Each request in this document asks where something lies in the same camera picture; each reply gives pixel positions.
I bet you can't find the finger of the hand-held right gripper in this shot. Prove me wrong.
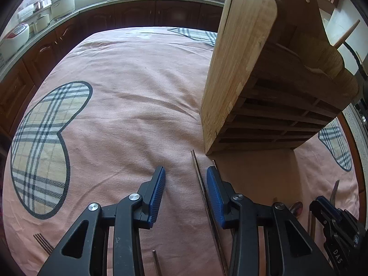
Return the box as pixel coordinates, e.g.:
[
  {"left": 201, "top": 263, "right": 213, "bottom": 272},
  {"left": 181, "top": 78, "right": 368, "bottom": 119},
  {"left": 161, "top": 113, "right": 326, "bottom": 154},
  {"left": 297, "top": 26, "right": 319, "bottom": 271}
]
[
  {"left": 316, "top": 195, "right": 345, "bottom": 216},
  {"left": 309, "top": 200, "right": 342, "bottom": 232}
]

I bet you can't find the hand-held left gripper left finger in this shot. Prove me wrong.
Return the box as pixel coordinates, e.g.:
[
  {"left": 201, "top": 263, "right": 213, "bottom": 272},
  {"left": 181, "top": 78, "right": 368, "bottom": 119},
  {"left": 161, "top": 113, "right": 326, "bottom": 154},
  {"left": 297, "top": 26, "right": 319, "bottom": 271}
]
[{"left": 37, "top": 166, "right": 167, "bottom": 276}]

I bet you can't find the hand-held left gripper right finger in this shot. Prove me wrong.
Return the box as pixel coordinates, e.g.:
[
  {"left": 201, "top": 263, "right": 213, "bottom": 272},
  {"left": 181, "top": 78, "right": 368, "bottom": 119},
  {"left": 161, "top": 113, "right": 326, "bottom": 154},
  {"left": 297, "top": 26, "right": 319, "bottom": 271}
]
[{"left": 206, "top": 165, "right": 337, "bottom": 276}]

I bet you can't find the metal spoon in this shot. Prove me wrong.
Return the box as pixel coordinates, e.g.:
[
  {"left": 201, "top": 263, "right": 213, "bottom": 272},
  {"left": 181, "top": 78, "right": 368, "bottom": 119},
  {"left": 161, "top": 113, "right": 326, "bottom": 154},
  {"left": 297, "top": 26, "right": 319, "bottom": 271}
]
[{"left": 289, "top": 201, "right": 304, "bottom": 218}]

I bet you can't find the wooden utensil holder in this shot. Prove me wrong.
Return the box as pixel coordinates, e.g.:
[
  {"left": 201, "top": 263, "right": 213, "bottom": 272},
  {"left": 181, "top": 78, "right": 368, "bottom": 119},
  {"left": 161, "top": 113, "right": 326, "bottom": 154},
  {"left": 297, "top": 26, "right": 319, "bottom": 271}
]
[{"left": 200, "top": 0, "right": 360, "bottom": 156}]

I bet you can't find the metal fork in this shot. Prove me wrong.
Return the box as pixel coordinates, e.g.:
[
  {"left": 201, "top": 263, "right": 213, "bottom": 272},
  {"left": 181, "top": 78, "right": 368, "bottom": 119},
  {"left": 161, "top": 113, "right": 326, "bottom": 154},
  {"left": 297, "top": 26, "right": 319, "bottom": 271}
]
[
  {"left": 330, "top": 180, "right": 340, "bottom": 204},
  {"left": 33, "top": 233, "right": 55, "bottom": 255}
]

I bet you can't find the grey metal chopstick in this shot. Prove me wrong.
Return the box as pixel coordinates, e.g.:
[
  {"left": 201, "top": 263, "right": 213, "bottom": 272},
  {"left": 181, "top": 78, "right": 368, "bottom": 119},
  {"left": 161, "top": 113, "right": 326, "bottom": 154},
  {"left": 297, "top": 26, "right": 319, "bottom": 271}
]
[{"left": 308, "top": 211, "right": 316, "bottom": 238}]

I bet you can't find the pink heart-print tablecloth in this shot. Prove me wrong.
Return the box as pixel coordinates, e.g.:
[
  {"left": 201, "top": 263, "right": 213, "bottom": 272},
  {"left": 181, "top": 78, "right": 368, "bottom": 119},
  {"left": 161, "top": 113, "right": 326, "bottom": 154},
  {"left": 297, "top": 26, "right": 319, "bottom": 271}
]
[{"left": 3, "top": 26, "right": 361, "bottom": 276}]

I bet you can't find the brown wooden chopstick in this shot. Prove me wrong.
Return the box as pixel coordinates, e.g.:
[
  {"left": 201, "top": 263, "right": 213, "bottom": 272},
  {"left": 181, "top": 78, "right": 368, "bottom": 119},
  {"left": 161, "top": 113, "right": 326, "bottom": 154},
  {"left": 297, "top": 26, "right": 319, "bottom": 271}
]
[{"left": 333, "top": 20, "right": 360, "bottom": 49}]

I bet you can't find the red and white rice cooker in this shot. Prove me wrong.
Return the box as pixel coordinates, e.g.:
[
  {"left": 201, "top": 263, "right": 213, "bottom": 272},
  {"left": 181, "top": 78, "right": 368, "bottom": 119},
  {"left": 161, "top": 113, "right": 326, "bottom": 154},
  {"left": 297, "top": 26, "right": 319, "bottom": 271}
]
[{"left": 0, "top": 23, "right": 31, "bottom": 64}]

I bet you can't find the large white electric pot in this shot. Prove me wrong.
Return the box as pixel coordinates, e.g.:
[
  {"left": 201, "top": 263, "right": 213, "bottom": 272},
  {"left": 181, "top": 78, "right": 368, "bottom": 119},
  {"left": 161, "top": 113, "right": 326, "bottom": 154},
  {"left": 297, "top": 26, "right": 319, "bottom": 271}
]
[{"left": 50, "top": 0, "right": 76, "bottom": 20}]

